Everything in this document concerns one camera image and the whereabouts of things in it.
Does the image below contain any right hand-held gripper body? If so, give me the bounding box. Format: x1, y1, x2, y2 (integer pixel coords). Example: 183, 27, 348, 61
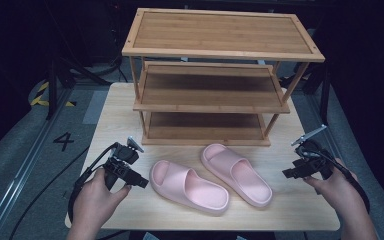
291, 124, 334, 181

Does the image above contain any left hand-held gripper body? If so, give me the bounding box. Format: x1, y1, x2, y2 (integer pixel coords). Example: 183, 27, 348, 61
103, 135, 145, 191

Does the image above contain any pink slipper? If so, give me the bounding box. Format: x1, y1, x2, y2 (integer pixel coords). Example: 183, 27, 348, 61
149, 159, 230, 215
200, 143, 274, 208

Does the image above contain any three-tier wooden shoe rack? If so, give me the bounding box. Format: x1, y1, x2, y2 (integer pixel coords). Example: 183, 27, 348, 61
121, 7, 326, 148

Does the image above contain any person's right hand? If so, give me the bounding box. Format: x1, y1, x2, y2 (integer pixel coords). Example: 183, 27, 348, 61
303, 159, 359, 208

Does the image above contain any person's left hand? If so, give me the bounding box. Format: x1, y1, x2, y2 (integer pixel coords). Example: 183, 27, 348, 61
71, 167, 133, 234

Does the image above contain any black tripod stand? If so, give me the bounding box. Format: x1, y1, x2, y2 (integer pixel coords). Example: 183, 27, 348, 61
44, 54, 112, 121

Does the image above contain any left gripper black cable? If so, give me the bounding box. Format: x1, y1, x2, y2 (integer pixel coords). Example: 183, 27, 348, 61
67, 142, 119, 224

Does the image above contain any black floor cable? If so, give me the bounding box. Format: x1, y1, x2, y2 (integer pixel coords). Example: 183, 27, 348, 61
9, 146, 91, 240

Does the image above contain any metal floor rail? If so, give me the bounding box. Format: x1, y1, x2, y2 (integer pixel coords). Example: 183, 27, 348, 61
0, 88, 73, 240

